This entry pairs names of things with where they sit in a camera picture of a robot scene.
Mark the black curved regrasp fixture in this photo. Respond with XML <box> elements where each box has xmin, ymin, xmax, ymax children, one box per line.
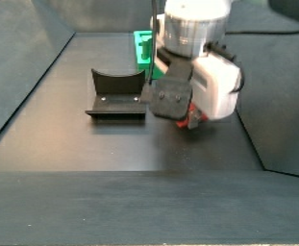
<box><xmin>85</xmin><ymin>69</ymin><xmax>147</xmax><ymax>117</ymax></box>

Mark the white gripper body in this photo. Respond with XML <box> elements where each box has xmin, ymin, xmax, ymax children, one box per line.
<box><xmin>154</xmin><ymin>51</ymin><xmax>244</xmax><ymax>122</ymax></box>

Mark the green shape-sorting base block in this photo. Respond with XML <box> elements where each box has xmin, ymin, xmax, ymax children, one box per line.
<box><xmin>134</xmin><ymin>30</ymin><xmax>151</xmax><ymax>76</ymax></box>

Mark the red square-circle forked block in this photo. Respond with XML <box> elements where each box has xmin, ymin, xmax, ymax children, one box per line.
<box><xmin>177</xmin><ymin>104</ymin><xmax>209</xmax><ymax>128</ymax></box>

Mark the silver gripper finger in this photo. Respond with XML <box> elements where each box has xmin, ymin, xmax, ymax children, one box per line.
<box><xmin>188</xmin><ymin>110</ymin><xmax>202</xmax><ymax>129</ymax></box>

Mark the black camera cable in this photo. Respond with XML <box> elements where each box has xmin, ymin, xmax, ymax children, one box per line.
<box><xmin>146</xmin><ymin>0</ymin><xmax>161</xmax><ymax>86</ymax></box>

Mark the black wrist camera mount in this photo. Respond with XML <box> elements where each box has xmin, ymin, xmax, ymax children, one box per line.
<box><xmin>141</xmin><ymin>59</ymin><xmax>193</xmax><ymax>121</ymax></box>

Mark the green curved-top block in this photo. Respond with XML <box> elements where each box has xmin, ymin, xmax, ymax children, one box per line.
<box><xmin>142</xmin><ymin>38</ymin><xmax>151</xmax><ymax>60</ymax></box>

